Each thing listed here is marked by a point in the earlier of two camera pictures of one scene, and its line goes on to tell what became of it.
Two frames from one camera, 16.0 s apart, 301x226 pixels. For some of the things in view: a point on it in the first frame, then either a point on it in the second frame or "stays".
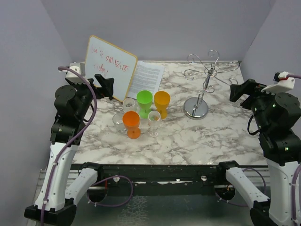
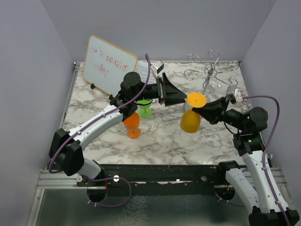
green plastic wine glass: (144, 99) stays
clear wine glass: (154, 121) → (212, 90)
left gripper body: (98, 91) → (160, 90)
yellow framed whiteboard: (106, 61) stays
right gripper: (251, 86) → (215, 110)
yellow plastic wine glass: (162, 100) → (190, 121)
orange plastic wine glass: (131, 119) stays
